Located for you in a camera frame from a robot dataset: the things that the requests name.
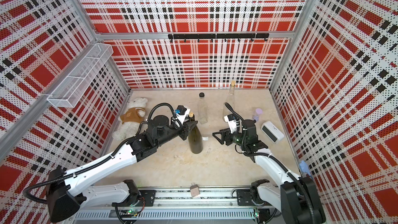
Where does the white wire mesh basket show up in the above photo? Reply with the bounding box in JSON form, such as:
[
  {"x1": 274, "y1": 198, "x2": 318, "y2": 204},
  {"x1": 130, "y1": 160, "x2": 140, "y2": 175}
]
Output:
[{"x1": 47, "y1": 43, "x2": 113, "y2": 108}]

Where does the purple sand timer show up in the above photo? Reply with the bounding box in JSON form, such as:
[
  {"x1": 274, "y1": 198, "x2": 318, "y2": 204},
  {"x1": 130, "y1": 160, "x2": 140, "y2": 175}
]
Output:
[{"x1": 252, "y1": 108, "x2": 263, "y2": 122}]

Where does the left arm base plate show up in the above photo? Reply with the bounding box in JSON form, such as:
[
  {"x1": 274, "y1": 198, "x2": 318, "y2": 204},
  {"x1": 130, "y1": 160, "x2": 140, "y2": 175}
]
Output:
[{"x1": 111, "y1": 189, "x2": 156, "y2": 208}]

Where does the small beige plug adapter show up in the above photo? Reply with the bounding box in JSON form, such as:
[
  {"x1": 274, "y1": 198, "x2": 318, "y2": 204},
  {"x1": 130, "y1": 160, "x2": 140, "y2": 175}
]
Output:
[{"x1": 190, "y1": 184, "x2": 200, "y2": 198}]

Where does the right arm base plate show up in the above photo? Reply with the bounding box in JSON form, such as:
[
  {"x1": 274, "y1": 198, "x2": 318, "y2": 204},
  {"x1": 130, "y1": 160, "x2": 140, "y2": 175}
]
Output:
[{"x1": 236, "y1": 188, "x2": 265, "y2": 206}]

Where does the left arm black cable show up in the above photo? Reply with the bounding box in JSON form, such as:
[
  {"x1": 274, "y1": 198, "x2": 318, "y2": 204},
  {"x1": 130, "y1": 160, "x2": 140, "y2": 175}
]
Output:
[{"x1": 22, "y1": 102, "x2": 184, "y2": 204}]

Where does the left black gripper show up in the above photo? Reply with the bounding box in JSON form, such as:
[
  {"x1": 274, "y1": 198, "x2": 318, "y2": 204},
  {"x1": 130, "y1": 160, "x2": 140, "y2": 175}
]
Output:
[{"x1": 155, "y1": 117, "x2": 198, "y2": 147}]

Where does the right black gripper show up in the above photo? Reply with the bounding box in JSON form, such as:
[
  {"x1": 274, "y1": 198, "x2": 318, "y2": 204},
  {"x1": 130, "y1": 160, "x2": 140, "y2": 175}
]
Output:
[{"x1": 212, "y1": 128, "x2": 247, "y2": 146}]

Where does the white teddy bear brown shirt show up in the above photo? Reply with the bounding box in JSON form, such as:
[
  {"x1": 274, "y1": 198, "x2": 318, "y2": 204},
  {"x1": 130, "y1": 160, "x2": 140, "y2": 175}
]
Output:
[{"x1": 112, "y1": 97, "x2": 148, "y2": 142}]

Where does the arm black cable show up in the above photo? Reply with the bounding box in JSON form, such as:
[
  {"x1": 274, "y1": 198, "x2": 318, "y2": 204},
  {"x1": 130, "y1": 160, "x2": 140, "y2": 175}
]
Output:
[
  {"x1": 224, "y1": 102, "x2": 316, "y2": 224},
  {"x1": 22, "y1": 102, "x2": 184, "y2": 204}
]

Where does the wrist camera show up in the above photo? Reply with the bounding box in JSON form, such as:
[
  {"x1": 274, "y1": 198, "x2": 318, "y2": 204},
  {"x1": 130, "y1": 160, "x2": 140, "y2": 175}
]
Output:
[
  {"x1": 224, "y1": 114, "x2": 240, "y2": 134},
  {"x1": 175, "y1": 105, "x2": 190, "y2": 123}
]

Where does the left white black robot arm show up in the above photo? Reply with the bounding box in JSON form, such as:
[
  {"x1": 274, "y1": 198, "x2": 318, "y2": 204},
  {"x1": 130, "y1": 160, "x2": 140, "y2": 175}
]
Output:
[{"x1": 46, "y1": 115, "x2": 198, "y2": 223}]

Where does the small clear black-capped bottle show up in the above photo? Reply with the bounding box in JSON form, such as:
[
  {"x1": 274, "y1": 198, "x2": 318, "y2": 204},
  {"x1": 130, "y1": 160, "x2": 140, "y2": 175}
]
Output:
[{"x1": 198, "y1": 92, "x2": 208, "y2": 124}]

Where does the tall clear corked bottle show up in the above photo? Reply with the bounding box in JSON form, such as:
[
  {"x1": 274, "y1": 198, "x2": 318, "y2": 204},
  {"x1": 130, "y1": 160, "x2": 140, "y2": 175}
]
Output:
[{"x1": 222, "y1": 80, "x2": 236, "y2": 122}]

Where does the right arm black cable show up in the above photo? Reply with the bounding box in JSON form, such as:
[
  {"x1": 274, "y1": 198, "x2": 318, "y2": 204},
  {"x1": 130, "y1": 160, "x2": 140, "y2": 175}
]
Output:
[{"x1": 224, "y1": 102, "x2": 316, "y2": 224}]

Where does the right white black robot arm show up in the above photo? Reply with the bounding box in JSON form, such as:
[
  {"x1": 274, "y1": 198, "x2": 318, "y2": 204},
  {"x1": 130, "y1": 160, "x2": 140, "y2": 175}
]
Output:
[{"x1": 212, "y1": 115, "x2": 326, "y2": 224}]

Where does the black wall hook rail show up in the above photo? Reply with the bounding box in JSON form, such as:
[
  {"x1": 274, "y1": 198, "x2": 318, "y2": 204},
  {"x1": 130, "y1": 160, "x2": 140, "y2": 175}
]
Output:
[{"x1": 168, "y1": 33, "x2": 270, "y2": 41}]

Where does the white rectangular device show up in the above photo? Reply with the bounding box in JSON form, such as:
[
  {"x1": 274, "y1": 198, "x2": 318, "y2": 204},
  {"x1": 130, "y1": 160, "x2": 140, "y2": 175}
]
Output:
[{"x1": 261, "y1": 121, "x2": 285, "y2": 144}]

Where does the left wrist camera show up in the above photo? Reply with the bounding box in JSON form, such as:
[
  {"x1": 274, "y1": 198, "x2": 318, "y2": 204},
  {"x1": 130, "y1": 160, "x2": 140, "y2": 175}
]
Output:
[{"x1": 175, "y1": 105, "x2": 190, "y2": 123}]

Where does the dark green wine bottle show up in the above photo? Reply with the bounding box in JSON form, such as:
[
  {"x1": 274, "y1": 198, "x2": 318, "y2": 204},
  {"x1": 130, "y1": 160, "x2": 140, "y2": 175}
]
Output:
[{"x1": 188, "y1": 124, "x2": 203, "y2": 154}]

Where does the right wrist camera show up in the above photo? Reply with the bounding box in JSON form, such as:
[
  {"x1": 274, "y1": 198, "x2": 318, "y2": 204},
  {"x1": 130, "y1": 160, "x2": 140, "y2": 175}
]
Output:
[{"x1": 224, "y1": 114, "x2": 240, "y2": 134}]

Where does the blue cloth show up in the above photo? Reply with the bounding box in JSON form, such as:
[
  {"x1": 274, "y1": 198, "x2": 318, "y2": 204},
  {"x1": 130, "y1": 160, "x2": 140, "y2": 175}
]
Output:
[{"x1": 299, "y1": 160, "x2": 314, "y2": 179}]

